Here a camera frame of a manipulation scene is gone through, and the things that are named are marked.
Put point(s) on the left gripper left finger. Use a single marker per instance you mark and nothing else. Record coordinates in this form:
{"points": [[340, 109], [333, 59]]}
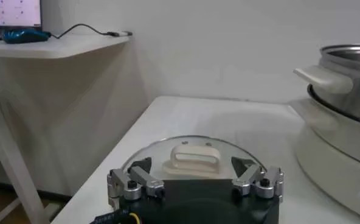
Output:
{"points": [[143, 178]]}

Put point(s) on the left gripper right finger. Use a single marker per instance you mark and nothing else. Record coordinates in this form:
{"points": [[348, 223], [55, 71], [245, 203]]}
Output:
{"points": [[253, 175]]}

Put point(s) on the stainless steel steamer basket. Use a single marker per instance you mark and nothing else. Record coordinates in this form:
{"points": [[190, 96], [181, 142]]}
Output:
{"points": [[347, 88]]}

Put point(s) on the white electric cooker base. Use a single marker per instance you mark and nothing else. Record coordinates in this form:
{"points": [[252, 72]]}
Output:
{"points": [[338, 158]]}

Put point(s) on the white side table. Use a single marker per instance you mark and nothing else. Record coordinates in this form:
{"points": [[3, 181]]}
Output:
{"points": [[46, 47]]}

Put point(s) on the blue computer mouse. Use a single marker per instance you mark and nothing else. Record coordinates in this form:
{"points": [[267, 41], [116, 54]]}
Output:
{"points": [[25, 36]]}

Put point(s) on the computer monitor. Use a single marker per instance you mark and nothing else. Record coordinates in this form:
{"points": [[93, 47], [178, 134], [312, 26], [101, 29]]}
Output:
{"points": [[19, 12]]}

